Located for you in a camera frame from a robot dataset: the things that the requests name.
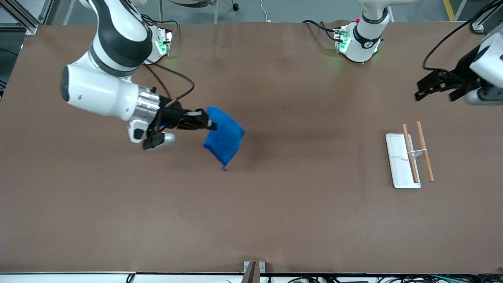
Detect blue microfibre towel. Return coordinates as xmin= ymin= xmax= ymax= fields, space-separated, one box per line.
xmin=203 ymin=106 xmax=246 ymax=171

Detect grey chair base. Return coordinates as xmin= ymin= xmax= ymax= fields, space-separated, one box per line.
xmin=157 ymin=0 xmax=240 ymax=24

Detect aluminium frame profile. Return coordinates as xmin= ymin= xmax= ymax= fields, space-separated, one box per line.
xmin=0 ymin=0 xmax=53 ymax=35
xmin=470 ymin=0 xmax=503 ymax=31

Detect black right arm base cable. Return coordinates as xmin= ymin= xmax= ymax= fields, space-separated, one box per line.
xmin=141 ymin=15 xmax=180 ymax=38

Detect black arm base cable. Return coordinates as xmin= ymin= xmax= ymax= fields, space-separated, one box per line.
xmin=141 ymin=15 xmax=180 ymax=38
xmin=302 ymin=20 xmax=340 ymax=43

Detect black left arm base cable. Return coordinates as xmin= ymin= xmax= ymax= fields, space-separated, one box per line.
xmin=302 ymin=20 xmax=340 ymax=43

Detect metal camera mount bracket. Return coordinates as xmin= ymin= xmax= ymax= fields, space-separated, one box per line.
xmin=240 ymin=261 xmax=266 ymax=283

